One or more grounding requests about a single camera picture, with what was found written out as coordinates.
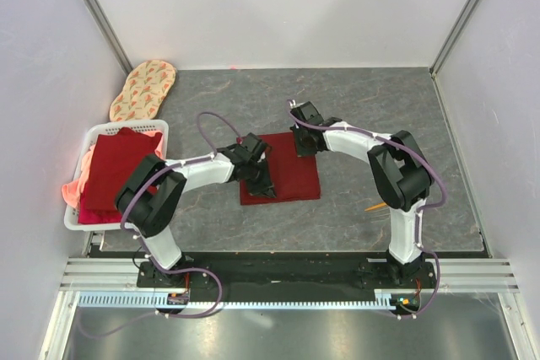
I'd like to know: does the red cloth in basket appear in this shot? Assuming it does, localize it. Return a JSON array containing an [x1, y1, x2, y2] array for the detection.
[[80, 127, 163, 211]]

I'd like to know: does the magenta cloth in basket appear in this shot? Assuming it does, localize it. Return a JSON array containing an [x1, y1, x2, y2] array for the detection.
[[78, 207, 122, 225]]

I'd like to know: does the salmon pink cloth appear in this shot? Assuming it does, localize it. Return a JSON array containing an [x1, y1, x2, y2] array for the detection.
[[61, 145, 95, 208]]

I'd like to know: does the white slotted cable duct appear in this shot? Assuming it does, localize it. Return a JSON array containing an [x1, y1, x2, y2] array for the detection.
[[78, 291, 398, 310]]

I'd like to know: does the red cloth napkin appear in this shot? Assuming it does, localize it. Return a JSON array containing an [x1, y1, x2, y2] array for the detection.
[[240, 132, 321, 206]]

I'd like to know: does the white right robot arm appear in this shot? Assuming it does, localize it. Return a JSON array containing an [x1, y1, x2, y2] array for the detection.
[[290, 121, 434, 287]]

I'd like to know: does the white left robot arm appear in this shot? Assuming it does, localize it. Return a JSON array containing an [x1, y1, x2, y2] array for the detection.
[[115, 148, 277, 287]]

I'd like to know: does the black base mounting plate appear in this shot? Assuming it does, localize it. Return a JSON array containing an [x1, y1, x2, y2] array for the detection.
[[137, 252, 437, 301]]

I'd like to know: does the floral oval placemat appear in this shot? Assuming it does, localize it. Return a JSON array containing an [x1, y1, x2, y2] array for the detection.
[[109, 60, 176, 122]]

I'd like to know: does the orange plastic fork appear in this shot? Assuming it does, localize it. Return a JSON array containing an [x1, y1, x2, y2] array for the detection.
[[364, 202, 387, 212]]

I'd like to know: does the white plastic basket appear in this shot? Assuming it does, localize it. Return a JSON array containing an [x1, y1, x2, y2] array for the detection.
[[62, 120, 169, 232]]

